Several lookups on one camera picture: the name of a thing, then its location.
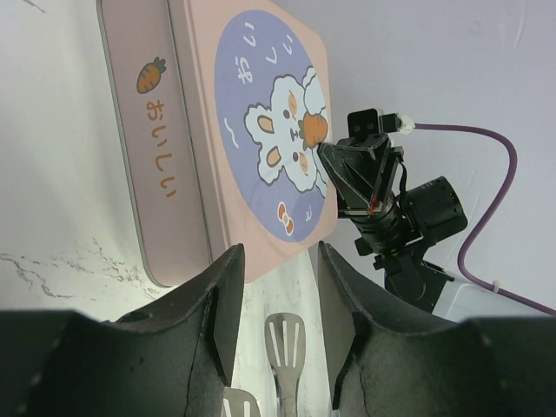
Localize pink chocolate tin box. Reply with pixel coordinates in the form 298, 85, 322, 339
97, 1, 211, 288

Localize metal tongs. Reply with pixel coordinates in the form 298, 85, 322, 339
221, 312, 307, 416

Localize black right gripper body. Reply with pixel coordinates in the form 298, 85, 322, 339
341, 147, 404, 255

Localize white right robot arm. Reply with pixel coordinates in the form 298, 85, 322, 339
317, 134, 468, 313

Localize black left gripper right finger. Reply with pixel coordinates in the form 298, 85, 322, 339
316, 242, 555, 416

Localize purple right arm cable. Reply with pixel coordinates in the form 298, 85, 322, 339
414, 122, 556, 314

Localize metal tin lid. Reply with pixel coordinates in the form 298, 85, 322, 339
168, 1, 337, 282

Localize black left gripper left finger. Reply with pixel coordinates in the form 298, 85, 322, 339
1, 244, 245, 416

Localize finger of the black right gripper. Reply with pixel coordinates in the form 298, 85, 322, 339
318, 134, 389, 213

